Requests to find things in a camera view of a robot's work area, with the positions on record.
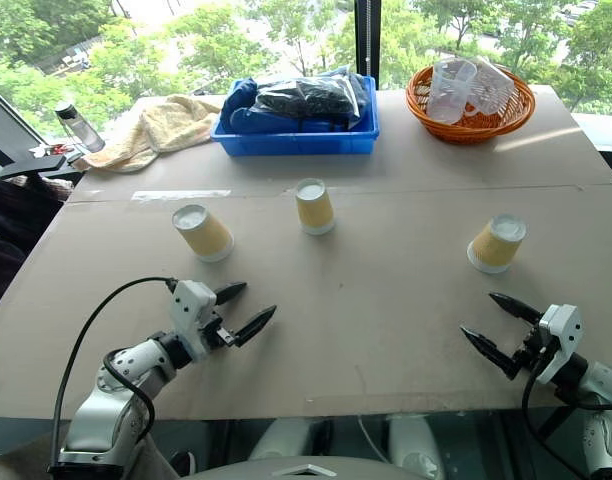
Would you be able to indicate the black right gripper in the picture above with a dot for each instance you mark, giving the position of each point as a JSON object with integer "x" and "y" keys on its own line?
{"x": 534, "y": 346}

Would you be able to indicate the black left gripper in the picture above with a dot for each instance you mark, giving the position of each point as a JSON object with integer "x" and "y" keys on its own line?
{"x": 218, "y": 334}

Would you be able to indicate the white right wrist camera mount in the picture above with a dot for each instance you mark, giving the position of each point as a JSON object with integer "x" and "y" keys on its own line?
{"x": 561, "y": 340}

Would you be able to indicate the orange wicker basket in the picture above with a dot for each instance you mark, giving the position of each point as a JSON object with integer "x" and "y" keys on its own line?
{"x": 471, "y": 120}

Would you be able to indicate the silver robot torso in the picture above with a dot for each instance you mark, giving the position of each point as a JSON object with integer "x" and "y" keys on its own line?
{"x": 306, "y": 467}

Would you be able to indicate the cream yellow towel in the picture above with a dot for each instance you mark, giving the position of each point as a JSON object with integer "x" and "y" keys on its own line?
{"x": 156, "y": 131}

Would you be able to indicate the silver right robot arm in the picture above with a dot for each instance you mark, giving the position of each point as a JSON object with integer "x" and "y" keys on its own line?
{"x": 597, "y": 400}

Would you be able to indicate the blue plastic bin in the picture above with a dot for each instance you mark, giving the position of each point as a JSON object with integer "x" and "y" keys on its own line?
{"x": 296, "y": 135}

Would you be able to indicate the clear tape strip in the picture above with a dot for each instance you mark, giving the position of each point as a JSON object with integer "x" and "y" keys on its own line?
{"x": 178, "y": 195}

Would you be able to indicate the clear plastic measuring cup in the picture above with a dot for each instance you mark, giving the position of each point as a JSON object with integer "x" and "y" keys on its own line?
{"x": 491, "y": 90}
{"x": 448, "y": 90}

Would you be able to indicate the black window frame post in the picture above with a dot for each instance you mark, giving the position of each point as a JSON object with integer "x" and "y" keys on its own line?
{"x": 367, "y": 42}

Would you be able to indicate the yellow ribbed paper cup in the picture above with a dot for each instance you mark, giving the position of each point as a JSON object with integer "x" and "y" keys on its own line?
{"x": 203, "y": 233}
{"x": 314, "y": 207}
{"x": 497, "y": 244}

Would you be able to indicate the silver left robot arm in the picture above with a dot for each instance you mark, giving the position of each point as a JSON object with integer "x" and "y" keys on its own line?
{"x": 117, "y": 381}

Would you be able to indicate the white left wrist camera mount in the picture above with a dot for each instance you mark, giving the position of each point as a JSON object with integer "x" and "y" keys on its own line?
{"x": 191, "y": 315}

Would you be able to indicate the blue folded cloth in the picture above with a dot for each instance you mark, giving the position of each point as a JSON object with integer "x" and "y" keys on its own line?
{"x": 246, "y": 112}

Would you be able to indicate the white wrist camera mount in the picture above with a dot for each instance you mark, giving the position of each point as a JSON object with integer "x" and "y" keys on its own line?
{"x": 561, "y": 340}
{"x": 191, "y": 315}

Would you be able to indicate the black chair armrest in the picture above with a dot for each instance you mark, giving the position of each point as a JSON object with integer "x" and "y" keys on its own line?
{"x": 33, "y": 166}

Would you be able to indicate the brown cardboard table cover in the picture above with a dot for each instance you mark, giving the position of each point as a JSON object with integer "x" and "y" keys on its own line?
{"x": 336, "y": 280}

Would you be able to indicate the clear water bottle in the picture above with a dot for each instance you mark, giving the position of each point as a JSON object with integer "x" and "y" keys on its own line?
{"x": 78, "y": 126}

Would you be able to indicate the black item in plastic bag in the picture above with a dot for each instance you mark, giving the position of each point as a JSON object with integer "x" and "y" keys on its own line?
{"x": 311, "y": 97}

